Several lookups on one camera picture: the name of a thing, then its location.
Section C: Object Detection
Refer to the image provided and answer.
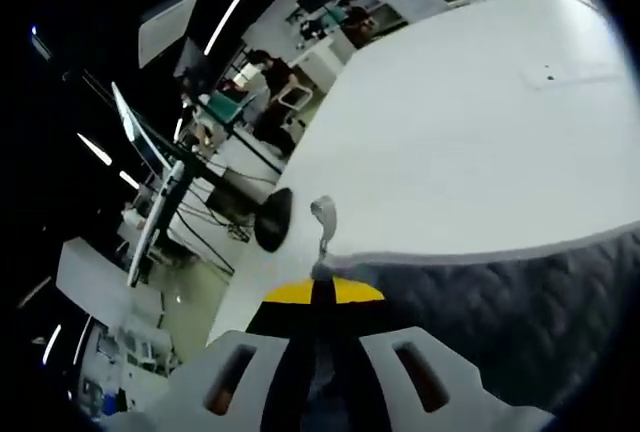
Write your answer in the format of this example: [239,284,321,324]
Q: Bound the grey towel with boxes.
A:
[308,195,640,416]

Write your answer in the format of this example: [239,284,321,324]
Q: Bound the computer monitor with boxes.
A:
[110,81,167,174]

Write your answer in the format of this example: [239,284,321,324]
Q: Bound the white ceiling air conditioner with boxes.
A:
[137,0,200,70]

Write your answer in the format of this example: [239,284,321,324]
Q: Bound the long ceiling light strip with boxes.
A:
[203,0,282,57]

